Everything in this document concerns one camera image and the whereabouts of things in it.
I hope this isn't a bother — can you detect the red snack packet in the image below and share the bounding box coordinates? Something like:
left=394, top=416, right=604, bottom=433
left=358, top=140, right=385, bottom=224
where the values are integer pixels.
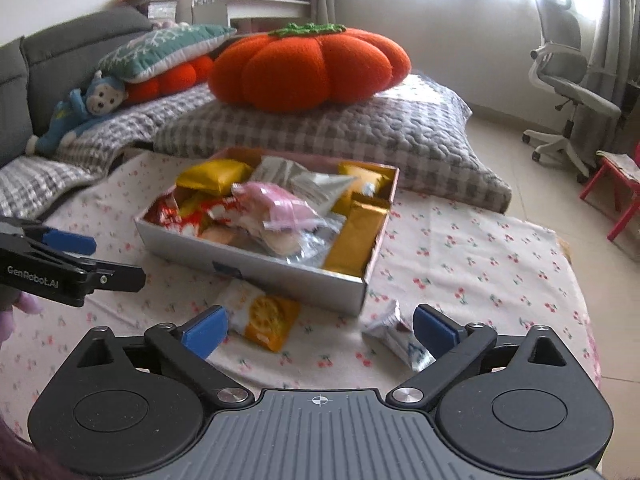
left=143, top=188, right=213, bottom=237

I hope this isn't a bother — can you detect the plain yellow snack bag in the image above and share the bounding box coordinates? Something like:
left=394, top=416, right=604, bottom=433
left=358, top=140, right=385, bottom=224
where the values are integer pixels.
left=176, top=158, right=254, bottom=197

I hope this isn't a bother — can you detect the pink snack packet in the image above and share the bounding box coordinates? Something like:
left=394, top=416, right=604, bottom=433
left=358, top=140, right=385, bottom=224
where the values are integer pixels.
left=231, top=181, right=324, bottom=231

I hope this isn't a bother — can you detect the white grey snack packet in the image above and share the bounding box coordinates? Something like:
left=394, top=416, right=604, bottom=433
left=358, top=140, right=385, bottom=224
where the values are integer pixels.
left=250, top=156, right=356, bottom=216

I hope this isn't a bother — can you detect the left hand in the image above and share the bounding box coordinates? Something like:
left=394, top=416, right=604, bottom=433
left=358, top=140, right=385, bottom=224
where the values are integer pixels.
left=0, top=286, right=42, bottom=344

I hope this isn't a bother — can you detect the white silver snack packet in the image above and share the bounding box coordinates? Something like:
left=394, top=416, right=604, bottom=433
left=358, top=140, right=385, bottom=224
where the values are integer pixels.
left=361, top=300, right=435, bottom=373

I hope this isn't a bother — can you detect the cherry print cloth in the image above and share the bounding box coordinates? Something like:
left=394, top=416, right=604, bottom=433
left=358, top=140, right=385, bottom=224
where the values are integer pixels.
left=1, top=152, right=601, bottom=434

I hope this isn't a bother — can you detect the white orange snack packet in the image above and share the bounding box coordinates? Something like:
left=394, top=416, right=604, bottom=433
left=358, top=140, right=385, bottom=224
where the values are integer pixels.
left=216, top=278, right=302, bottom=352

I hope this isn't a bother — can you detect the pink shallow box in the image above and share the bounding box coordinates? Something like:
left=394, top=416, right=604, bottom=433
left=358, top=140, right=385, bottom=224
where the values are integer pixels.
left=134, top=146, right=400, bottom=318

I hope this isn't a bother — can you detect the gold brown snack packet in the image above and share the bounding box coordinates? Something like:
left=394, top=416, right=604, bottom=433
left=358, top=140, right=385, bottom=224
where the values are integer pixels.
left=322, top=202, right=388, bottom=278

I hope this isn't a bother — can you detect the blue monkey plush toy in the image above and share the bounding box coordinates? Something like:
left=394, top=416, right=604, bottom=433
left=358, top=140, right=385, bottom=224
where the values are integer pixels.
left=25, top=70, right=128, bottom=157

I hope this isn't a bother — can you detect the grey sofa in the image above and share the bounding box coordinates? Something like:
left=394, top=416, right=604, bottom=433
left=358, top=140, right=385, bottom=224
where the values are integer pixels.
left=1, top=6, right=152, bottom=166

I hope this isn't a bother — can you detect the green patterned pillow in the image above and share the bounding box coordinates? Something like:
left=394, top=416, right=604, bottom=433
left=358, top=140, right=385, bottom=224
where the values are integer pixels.
left=96, top=24, right=236, bottom=84

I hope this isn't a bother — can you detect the small orange pumpkin cushion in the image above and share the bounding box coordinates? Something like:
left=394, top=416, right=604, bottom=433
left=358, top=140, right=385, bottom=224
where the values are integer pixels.
left=124, top=54, right=214, bottom=106

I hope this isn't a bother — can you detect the grey checked quilted cushion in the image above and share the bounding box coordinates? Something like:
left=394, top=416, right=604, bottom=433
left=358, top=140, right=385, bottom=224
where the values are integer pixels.
left=153, top=74, right=512, bottom=212

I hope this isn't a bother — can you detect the pink child chair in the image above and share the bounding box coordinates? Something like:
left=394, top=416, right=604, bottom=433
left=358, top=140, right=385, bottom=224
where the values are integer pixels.
left=579, top=144, right=639, bottom=242

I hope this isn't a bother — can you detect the white side table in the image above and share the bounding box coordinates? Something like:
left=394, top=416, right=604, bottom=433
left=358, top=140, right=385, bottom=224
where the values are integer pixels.
left=192, top=0, right=311, bottom=26

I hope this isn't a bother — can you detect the large orange pumpkin cushion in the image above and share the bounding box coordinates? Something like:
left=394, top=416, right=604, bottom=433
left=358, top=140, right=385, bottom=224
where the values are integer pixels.
left=207, top=24, right=411, bottom=114

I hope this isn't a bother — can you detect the grey office chair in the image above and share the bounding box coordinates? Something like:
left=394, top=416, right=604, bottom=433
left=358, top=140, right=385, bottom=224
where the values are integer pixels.
left=522, top=0, right=622, bottom=184

